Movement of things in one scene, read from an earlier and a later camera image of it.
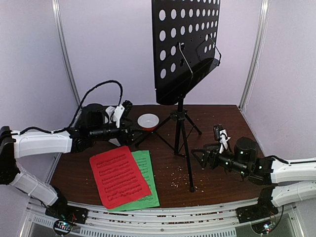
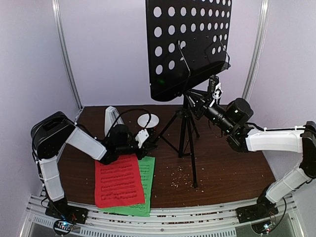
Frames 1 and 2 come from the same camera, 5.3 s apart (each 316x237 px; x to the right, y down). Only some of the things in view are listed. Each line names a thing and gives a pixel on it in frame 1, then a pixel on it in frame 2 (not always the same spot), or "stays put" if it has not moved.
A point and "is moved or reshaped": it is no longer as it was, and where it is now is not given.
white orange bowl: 148,122 stays put
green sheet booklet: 143,160 is moved or reshaped
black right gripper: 210,158 -> 198,106
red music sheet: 119,178 is moved or reshaped
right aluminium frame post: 260,35 stays put
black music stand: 186,41 is moved or reshaped
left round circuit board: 61,227 stays put
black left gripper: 128,139 -> 145,147
